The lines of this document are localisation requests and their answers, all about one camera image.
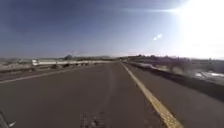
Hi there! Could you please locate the grey asphalt road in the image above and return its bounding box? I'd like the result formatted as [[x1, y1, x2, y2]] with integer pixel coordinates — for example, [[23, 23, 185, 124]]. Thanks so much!
[[0, 61, 224, 128]]

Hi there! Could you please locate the yellow painted line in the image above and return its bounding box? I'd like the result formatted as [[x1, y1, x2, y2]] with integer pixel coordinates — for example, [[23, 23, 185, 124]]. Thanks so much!
[[120, 62, 185, 128]]

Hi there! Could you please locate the white roadside guardrail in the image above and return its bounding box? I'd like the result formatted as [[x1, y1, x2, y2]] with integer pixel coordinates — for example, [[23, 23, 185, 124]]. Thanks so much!
[[0, 59, 118, 72]]

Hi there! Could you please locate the low concrete roadside wall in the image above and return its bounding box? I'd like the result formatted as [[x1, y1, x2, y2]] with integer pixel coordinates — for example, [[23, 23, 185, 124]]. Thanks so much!
[[123, 61, 224, 103]]

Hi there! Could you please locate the dry scrub ground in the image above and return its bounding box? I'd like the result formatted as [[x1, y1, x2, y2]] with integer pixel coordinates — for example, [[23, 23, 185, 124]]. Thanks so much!
[[128, 55, 224, 84]]

